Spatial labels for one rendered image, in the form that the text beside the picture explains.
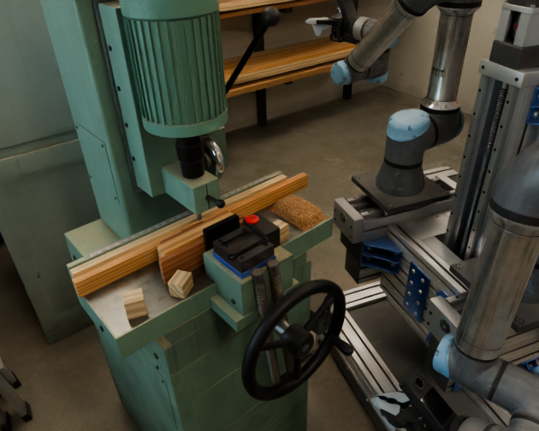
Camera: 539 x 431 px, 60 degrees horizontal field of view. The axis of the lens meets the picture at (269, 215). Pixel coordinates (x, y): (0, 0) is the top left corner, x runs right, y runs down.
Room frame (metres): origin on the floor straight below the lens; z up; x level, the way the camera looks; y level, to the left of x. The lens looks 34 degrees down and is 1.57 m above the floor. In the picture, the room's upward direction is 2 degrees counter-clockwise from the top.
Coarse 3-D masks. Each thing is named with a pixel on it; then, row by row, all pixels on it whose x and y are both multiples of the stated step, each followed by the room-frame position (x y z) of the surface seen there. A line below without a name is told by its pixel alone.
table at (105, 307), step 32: (320, 224) 0.95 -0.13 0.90; (128, 288) 0.74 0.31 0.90; (160, 288) 0.74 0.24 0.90; (192, 288) 0.73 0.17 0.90; (288, 288) 0.76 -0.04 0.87; (96, 320) 0.68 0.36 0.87; (128, 320) 0.65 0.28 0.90; (160, 320) 0.66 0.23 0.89; (224, 320) 0.69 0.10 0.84; (128, 352) 0.61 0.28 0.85
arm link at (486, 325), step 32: (512, 160) 0.59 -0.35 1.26; (512, 192) 0.54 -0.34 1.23; (512, 224) 0.53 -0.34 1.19; (480, 256) 0.57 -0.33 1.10; (512, 256) 0.52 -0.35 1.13; (480, 288) 0.54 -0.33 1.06; (512, 288) 0.51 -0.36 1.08; (480, 320) 0.52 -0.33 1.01; (512, 320) 0.52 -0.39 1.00; (448, 352) 0.54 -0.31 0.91; (480, 352) 0.50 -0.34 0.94; (480, 384) 0.49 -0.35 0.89
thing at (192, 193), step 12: (168, 168) 0.96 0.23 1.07; (180, 168) 0.95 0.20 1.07; (168, 180) 0.95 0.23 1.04; (180, 180) 0.90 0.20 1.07; (192, 180) 0.90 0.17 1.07; (204, 180) 0.89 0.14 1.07; (216, 180) 0.90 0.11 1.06; (168, 192) 0.95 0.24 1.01; (180, 192) 0.91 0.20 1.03; (192, 192) 0.86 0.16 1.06; (204, 192) 0.88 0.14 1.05; (216, 192) 0.90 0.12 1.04; (192, 204) 0.87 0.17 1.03; (204, 204) 0.88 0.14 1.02
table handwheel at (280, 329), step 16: (304, 288) 0.66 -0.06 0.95; (320, 288) 0.68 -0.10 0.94; (336, 288) 0.71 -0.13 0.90; (288, 304) 0.63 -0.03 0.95; (336, 304) 0.73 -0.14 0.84; (272, 320) 0.61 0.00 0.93; (336, 320) 0.73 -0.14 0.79; (256, 336) 0.59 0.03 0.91; (288, 336) 0.65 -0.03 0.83; (304, 336) 0.64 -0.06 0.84; (256, 352) 0.57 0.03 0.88; (304, 352) 0.64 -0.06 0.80; (320, 352) 0.70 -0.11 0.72; (304, 368) 0.68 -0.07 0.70; (256, 384) 0.57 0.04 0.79; (288, 384) 0.64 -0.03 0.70
